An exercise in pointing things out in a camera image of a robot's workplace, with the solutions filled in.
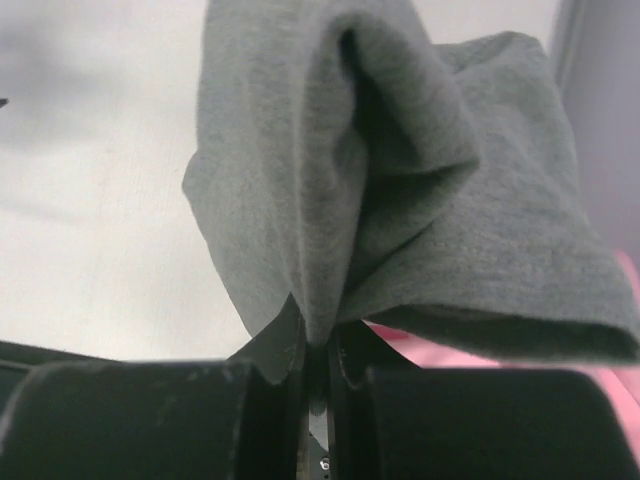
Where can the aluminium frame post right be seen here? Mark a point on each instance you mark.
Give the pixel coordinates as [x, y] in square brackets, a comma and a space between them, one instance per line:
[565, 39]

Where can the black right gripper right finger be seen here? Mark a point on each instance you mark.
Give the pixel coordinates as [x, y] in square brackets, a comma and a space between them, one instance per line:
[390, 419]

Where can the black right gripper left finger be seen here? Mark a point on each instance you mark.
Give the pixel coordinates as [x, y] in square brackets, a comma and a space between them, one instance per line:
[71, 417]

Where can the grey t-shirt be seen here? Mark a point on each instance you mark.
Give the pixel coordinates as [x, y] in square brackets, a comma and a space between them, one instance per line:
[346, 161]

